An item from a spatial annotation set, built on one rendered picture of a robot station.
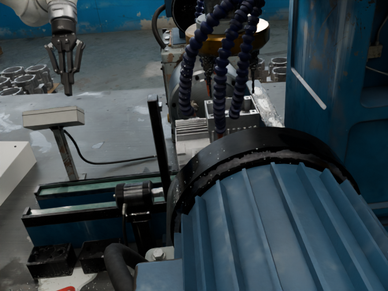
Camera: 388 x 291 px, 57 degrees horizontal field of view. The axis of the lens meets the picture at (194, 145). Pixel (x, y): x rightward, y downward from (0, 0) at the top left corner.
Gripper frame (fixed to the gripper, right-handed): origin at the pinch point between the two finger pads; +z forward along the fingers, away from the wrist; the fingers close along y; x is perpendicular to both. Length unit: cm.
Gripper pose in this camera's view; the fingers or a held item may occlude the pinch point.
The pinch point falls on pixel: (67, 84)
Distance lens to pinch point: 123.0
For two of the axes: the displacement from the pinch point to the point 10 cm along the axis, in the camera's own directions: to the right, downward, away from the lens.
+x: 0.2, 1.0, 9.9
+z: 1.1, 9.9, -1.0
